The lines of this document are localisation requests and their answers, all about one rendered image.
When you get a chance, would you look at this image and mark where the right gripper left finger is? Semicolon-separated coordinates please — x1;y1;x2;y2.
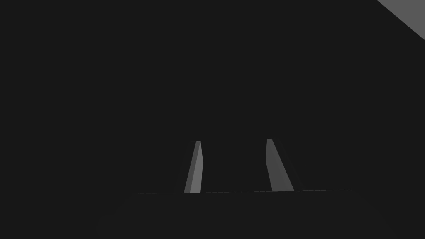
172;141;204;193

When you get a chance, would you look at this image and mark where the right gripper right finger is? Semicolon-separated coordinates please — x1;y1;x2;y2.
265;139;303;192

